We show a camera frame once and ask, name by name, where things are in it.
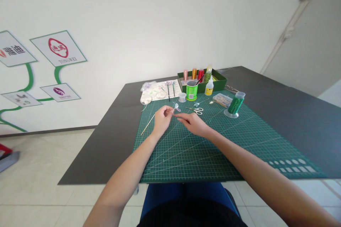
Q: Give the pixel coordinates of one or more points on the green vine wall decal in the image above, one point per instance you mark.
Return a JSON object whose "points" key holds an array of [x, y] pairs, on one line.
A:
{"points": [[30, 78]]}

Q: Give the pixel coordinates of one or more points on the person's right hand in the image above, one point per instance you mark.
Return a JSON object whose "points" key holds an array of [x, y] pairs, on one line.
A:
{"points": [[197, 126]]}

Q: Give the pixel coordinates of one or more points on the small pale blue flower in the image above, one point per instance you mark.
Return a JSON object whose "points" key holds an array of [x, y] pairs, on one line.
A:
{"points": [[197, 103]]}

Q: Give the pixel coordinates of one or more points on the dark green cardboard box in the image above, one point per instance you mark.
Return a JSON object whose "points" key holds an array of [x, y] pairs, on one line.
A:
{"points": [[219, 83]]}

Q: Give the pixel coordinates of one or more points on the red thread spool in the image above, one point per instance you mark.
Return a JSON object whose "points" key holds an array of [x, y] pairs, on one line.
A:
{"points": [[200, 74]]}

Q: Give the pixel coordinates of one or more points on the black hairpin with flower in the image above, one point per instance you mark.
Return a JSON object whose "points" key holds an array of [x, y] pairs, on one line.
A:
{"points": [[168, 91], [173, 88]]}

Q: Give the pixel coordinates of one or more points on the wall sign with dark figures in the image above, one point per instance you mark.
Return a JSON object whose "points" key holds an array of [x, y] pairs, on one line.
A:
{"points": [[21, 98]]}

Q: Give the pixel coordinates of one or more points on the large green thread cone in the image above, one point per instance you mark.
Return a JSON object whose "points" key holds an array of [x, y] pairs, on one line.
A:
{"points": [[235, 104]]}

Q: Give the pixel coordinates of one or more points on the white door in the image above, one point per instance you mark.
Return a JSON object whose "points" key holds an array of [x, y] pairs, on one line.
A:
{"points": [[306, 38]]}

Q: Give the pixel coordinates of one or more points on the pink thread spool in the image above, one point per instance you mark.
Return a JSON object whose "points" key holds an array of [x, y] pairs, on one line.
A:
{"points": [[185, 75]]}

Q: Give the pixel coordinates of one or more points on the white glue bottle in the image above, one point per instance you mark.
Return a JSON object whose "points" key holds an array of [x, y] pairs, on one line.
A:
{"points": [[209, 87]]}

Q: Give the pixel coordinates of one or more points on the thin wooden stick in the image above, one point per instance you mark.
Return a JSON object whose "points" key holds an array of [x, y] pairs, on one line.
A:
{"points": [[148, 124]]}

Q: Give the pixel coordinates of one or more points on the wall sign with orange emblem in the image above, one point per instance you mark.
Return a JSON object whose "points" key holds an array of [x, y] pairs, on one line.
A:
{"points": [[14, 50]]}

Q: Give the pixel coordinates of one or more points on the person's right index finger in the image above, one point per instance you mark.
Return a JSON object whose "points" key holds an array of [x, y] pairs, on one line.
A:
{"points": [[183, 116]]}

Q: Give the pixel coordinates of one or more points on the person's left hand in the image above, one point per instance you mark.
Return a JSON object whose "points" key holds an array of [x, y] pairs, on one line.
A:
{"points": [[161, 120]]}

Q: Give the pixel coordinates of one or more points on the person's legs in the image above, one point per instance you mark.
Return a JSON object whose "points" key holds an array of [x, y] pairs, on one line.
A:
{"points": [[186, 205]]}

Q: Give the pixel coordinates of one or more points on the orange thread spool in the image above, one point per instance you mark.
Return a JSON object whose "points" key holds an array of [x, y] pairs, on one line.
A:
{"points": [[194, 74]]}

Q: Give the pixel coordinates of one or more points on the green cylindrical can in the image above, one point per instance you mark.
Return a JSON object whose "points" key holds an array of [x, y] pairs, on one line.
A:
{"points": [[191, 92]]}

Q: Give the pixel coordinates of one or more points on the person's left thumb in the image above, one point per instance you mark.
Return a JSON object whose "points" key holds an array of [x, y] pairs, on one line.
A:
{"points": [[167, 114]]}

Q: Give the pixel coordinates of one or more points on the person's right thumb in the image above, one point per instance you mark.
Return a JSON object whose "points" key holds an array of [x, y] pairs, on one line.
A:
{"points": [[184, 121]]}

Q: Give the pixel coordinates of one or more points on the wall sign with purple emblem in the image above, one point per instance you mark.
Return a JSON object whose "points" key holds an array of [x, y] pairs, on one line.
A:
{"points": [[60, 92]]}

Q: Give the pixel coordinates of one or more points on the person's left index finger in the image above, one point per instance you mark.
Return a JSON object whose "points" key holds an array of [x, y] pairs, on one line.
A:
{"points": [[167, 107]]}

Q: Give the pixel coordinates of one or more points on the clear plastic box of sticks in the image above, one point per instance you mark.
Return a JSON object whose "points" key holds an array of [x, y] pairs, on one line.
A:
{"points": [[222, 100]]}

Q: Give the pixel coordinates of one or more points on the red and grey floor object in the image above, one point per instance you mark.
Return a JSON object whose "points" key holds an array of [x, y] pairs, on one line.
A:
{"points": [[8, 157]]}

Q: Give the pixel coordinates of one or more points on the wall sign with red emblem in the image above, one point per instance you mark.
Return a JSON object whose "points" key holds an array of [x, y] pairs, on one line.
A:
{"points": [[58, 48]]}

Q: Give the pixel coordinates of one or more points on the yellow-green thread spool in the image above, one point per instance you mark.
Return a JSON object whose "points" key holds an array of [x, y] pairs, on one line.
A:
{"points": [[208, 76]]}

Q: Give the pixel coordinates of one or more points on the small pink fabric flower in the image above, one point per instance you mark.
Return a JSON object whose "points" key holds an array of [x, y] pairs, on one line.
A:
{"points": [[177, 107]]}

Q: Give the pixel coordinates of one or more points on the green cutting mat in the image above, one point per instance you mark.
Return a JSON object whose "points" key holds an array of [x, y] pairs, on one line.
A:
{"points": [[239, 144]]}

